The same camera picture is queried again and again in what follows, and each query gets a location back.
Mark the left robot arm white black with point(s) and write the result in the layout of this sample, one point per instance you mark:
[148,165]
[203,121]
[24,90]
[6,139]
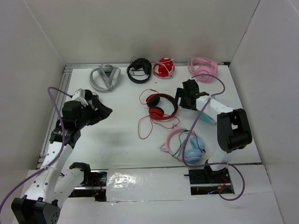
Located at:
[52,184]

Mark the white glossy cover sheet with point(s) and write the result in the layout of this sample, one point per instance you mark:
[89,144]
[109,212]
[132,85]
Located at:
[147,184]

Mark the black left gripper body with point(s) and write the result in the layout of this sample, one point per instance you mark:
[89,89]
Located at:
[90,117]

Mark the teal cat-ear headphones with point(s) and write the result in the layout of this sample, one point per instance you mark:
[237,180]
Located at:
[206,118]

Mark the pink blue cat-ear headphones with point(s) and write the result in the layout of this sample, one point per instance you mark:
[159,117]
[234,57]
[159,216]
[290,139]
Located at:
[195,145]

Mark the red black headphones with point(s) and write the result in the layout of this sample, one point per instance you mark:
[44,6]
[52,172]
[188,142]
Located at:
[156,114]

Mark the red white folded headphones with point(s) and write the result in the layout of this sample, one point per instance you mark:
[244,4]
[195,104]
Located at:
[164,68]

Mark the grey white headphones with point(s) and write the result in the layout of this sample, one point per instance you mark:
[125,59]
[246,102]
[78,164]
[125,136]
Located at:
[109,75]

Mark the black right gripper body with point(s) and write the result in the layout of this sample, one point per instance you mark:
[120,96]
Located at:
[181,93]

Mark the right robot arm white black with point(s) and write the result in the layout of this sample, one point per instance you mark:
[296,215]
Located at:
[233,130]

